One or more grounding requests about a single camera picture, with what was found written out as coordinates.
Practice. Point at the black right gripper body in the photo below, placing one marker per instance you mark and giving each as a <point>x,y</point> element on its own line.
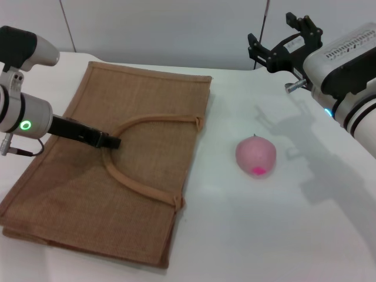
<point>283,58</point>

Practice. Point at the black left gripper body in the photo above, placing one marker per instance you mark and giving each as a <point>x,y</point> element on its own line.
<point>73,130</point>

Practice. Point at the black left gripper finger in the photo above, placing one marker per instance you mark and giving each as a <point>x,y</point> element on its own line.
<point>106,136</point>
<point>111,143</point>

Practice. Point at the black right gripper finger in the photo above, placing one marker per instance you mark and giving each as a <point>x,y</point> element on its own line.
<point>257,48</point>
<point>308,26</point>

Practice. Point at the brown woven jute handbag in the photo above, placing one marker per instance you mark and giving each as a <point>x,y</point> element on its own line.
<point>88,191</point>

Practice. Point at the pink peach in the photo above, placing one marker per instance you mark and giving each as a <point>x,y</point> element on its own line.
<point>255,152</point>

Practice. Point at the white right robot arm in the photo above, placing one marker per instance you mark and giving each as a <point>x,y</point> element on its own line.
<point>358,123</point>

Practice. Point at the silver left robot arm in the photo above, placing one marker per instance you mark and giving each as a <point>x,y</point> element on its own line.
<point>32,117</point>

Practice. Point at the right wrist camera housing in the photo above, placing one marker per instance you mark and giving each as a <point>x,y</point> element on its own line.
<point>332,58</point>

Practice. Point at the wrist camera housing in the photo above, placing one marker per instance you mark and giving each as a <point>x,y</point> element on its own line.
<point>332,58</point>
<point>38,50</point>

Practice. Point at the left wrist camera housing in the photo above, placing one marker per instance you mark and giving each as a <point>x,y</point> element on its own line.
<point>38,50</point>

